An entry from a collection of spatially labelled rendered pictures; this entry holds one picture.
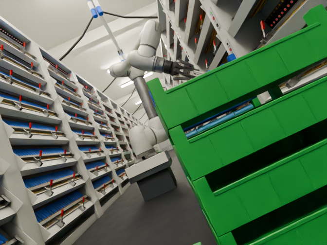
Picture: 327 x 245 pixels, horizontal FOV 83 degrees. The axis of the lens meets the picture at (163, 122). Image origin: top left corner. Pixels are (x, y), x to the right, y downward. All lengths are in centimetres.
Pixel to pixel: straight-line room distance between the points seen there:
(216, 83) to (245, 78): 4
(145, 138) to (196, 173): 120
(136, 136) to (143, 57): 62
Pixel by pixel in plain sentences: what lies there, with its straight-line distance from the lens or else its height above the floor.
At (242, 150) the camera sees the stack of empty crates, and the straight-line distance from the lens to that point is 29.
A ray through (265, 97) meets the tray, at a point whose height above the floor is 31.
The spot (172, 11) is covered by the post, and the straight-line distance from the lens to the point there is 198.
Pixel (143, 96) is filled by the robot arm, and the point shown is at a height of 76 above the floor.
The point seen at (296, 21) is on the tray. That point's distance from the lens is 74.
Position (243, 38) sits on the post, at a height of 62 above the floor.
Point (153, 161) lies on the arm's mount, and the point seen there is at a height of 24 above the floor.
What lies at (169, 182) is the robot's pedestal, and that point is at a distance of 140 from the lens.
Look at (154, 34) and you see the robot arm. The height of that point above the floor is 89.
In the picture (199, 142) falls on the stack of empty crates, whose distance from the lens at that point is 27.
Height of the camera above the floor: 30
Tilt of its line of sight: 7 degrees up
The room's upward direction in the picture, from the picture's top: 25 degrees counter-clockwise
